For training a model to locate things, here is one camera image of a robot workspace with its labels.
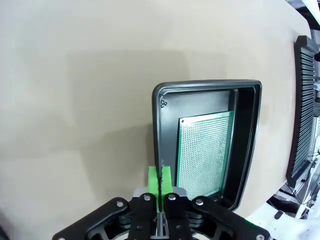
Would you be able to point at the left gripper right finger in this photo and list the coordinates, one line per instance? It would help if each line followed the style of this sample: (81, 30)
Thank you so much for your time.
(167, 180)

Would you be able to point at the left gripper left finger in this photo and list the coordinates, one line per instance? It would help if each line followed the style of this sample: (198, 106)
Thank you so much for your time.
(153, 182)

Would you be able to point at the green perforated circuit board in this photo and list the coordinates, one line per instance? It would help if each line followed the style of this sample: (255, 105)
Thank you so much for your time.
(203, 155)

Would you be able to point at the black ESD tray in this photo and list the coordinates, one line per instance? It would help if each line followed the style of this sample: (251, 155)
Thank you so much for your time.
(195, 97)

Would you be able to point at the black slotted PCB rack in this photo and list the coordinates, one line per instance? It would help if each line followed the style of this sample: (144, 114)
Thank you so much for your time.
(303, 112)

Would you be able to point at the white side table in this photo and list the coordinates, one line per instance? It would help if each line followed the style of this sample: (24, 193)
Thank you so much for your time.
(313, 10)

